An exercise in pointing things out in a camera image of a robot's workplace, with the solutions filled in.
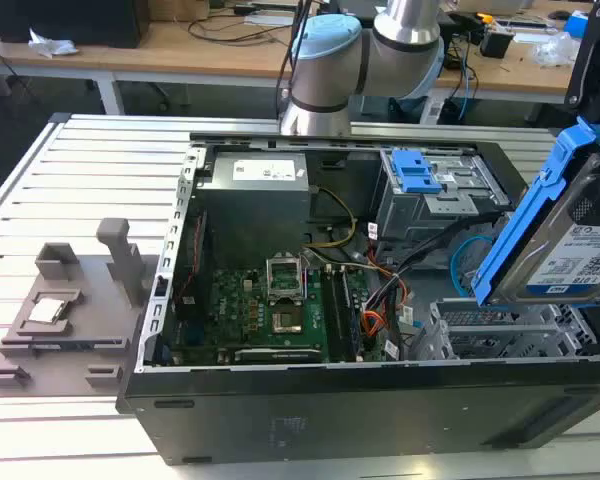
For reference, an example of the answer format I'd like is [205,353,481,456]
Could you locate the hard disk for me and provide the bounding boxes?
[469,117,600,308]

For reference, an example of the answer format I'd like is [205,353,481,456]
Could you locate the blue disk wire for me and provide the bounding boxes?
[448,233,495,307]

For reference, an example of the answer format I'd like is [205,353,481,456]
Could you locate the grey metal disk bay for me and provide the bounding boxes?
[412,295,600,362]

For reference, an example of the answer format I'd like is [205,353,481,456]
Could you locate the black RAM slot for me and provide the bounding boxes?
[321,268,355,362]
[340,269,369,354]

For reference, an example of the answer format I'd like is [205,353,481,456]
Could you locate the clear plastic bag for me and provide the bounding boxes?
[531,32,582,70]

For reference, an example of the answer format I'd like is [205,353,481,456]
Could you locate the blue cardboard box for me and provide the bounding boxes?
[563,9,595,37]

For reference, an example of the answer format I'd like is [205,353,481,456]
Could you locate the blue plastic drive latch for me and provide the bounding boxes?
[391,148,444,195]

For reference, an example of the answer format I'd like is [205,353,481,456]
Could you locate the grey metal drive cage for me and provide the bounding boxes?
[371,147,512,242]

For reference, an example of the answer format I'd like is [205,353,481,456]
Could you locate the grey power supply unit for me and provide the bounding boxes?
[198,151,315,252]

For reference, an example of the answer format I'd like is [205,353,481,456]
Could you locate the metal socket cover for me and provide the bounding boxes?
[265,255,304,298]

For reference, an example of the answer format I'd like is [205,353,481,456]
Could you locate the gold chipset heatsink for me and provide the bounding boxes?
[271,309,306,335]

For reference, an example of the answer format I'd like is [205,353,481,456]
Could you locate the wooden desk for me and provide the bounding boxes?
[0,12,600,117]

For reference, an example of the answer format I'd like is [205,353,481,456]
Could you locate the black graphics card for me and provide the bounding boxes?
[232,348,327,366]

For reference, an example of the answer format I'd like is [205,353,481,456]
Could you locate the black open PC case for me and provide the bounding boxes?
[116,130,600,467]

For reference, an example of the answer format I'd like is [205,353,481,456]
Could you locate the green motherboard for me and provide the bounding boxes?
[172,267,376,365]

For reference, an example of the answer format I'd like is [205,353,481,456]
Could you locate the black case fan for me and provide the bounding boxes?
[173,208,209,324]

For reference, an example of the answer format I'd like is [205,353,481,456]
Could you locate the black box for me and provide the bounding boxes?
[0,0,152,50]

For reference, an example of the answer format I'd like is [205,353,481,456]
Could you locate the crumpled white paper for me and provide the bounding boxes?
[26,27,80,58]

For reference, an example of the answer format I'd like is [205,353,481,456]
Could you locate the grey parts rack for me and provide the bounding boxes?
[0,217,162,399]

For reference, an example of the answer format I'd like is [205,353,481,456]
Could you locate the black RAM stick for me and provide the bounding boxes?
[29,340,124,351]

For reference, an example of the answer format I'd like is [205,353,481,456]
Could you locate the silver CPU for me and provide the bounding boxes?
[29,297,67,324]

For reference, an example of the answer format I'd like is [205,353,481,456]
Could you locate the hanging blue cable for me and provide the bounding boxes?
[458,44,482,122]

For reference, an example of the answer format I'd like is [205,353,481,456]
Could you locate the black sleeved cable bundle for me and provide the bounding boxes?
[364,212,511,361]

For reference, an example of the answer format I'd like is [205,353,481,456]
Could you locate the yellow black power cable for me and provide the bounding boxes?
[304,186,359,249]

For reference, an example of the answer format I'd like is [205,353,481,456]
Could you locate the black arm base cable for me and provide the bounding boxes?
[274,0,315,120]

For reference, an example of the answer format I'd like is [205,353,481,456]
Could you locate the orange wire bundle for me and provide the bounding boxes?
[360,279,411,344]

